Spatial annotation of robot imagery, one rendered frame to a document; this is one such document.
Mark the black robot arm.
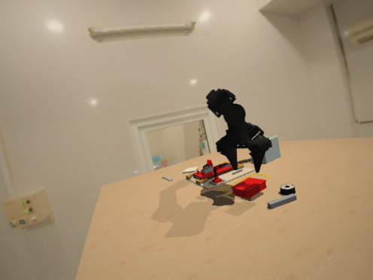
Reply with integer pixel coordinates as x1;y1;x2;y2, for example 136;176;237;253
206;88;265;152

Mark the cream square tile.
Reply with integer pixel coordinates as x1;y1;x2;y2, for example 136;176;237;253
183;167;198;174

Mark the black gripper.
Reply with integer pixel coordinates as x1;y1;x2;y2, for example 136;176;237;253
220;122;272;173

